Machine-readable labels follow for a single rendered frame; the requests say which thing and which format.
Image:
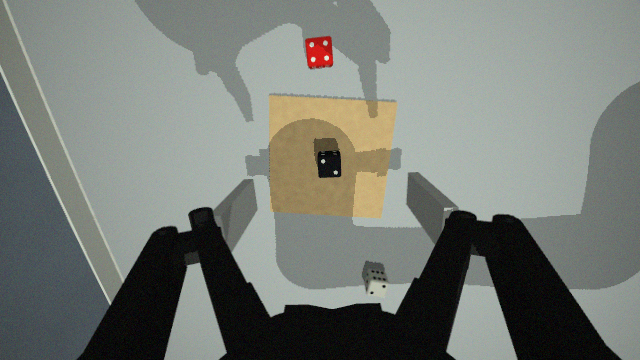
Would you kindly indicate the white die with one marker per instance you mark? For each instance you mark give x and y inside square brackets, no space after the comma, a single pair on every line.
[376,283]

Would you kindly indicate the red die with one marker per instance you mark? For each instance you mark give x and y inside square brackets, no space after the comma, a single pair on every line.
[319,52]

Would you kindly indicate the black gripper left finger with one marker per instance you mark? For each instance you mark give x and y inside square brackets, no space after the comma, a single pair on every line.
[138,323]

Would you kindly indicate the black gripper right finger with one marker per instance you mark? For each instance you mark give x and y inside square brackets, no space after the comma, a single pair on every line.
[544,320]

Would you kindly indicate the tan mat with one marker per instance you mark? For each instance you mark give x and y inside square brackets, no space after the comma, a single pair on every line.
[300,127]

